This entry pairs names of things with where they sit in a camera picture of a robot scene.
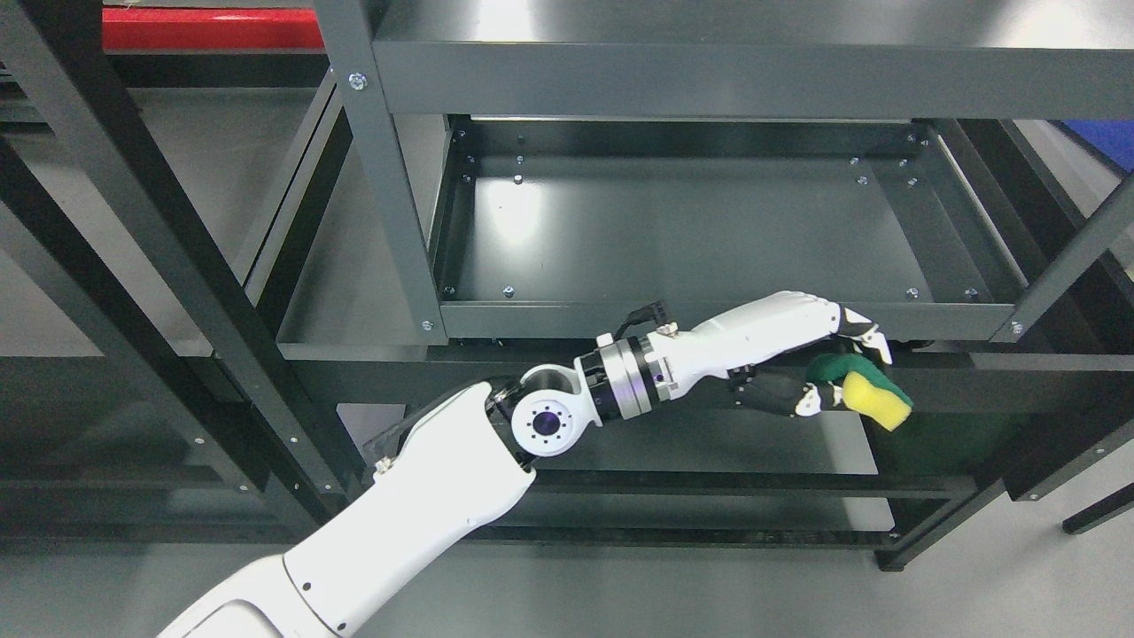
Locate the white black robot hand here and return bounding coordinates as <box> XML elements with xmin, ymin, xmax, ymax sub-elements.
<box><xmin>642</xmin><ymin>291</ymin><xmax>894</xmax><ymax>417</ymax></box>

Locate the green yellow sponge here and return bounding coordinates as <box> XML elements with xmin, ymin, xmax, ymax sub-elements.
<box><xmin>805</xmin><ymin>354</ymin><xmax>913</xmax><ymax>432</ymax></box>

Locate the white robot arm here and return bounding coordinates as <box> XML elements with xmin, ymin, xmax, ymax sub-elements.
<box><xmin>163</xmin><ymin>326</ymin><xmax>726</xmax><ymax>637</ymax></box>

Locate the dark grey shelf unit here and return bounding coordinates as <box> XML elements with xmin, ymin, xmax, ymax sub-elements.
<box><xmin>266</xmin><ymin>0</ymin><xmax>1134</xmax><ymax>573</ymax></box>

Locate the black metal shelf rack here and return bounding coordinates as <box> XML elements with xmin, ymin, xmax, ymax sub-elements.
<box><xmin>3</xmin><ymin>1</ymin><xmax>361</xmax><ymax>544</ymax></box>

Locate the blue plastic bin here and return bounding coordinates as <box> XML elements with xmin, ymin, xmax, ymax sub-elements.
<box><xmin>1058</xmin><ymin>120</ymin><xmax>1133</xmax><ymax>175</ymax></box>

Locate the red bar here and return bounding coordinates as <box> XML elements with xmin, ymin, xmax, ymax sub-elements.
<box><xmin>102</xmin><ymin>5</ymin><xmax>324</xmax><ymax>52</ymax></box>

